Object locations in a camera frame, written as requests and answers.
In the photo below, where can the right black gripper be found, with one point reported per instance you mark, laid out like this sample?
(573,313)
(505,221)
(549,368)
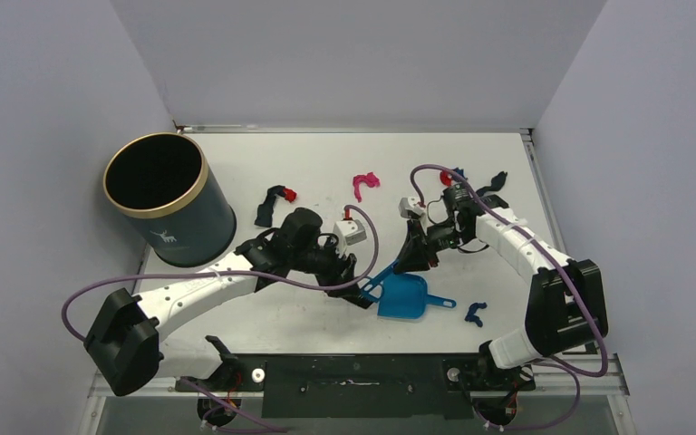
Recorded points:
(422,241)

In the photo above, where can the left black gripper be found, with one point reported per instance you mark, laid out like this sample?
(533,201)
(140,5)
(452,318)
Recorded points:
(342,267)

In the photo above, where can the red paper scrap left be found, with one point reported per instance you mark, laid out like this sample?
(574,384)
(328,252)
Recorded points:
(289,195)

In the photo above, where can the red paper scrap back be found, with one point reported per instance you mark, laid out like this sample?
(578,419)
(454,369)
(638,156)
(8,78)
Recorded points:
(445,178)

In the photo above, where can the blue hand brush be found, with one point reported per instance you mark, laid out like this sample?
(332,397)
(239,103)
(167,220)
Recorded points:
(372,289)

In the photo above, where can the blue dustpan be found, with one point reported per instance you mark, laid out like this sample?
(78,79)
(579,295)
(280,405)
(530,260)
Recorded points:
(407,297)

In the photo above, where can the aluminium frame rail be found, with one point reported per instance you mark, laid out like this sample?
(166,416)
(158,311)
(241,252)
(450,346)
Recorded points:
(548,381)

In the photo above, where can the red paper scrap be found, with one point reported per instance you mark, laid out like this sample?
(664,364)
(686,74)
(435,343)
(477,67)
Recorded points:
(445,178)
(289,195)

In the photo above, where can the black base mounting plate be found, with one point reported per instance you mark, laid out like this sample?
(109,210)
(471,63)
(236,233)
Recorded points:
(365,385)

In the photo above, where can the black paper scrap left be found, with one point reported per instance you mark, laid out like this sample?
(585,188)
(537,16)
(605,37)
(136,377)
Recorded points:
(265,210)

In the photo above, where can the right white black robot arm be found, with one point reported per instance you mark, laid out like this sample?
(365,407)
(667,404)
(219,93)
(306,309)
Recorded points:
(565,307)

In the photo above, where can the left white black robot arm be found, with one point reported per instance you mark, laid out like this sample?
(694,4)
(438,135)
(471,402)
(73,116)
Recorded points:
(127,338)

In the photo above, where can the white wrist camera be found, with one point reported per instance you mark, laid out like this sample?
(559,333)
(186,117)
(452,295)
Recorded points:
(412,208)
(349,232)

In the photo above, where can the dark blue gold-rimmed bin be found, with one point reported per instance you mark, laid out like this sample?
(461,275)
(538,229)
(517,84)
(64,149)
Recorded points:
(163,184)

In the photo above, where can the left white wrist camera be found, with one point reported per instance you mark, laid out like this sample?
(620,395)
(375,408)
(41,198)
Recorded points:
(349,232)

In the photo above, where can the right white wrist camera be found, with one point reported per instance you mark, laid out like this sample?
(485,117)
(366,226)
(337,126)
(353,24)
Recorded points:
(412,208)

